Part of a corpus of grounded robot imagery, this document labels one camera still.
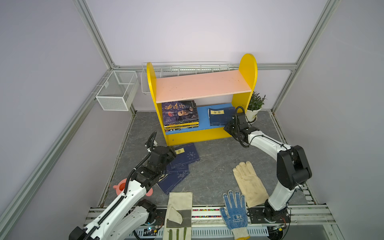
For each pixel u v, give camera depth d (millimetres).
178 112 890
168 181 861
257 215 737
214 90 754
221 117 974
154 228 708
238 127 720
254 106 1010
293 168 481
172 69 938
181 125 886
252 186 839
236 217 739
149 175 536
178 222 720
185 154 938
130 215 578
